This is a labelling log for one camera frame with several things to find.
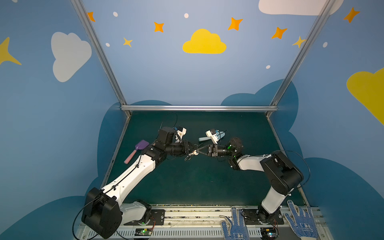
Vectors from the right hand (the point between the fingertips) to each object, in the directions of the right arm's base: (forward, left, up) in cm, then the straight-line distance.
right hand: (198, 150), depth 75 cm
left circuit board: (-34, +25, -21) cm, 47 cm away
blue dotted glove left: (-31, -19, -21) cm, 42 cm away
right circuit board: (-31, -36, -22) cm, 52 cm away
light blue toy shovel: (+28, -16, -24) cm, 40 cm away
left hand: (0, 0, +2) cm, 2 cm away
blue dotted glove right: (-26, -54, -22) cm, 64 cm away
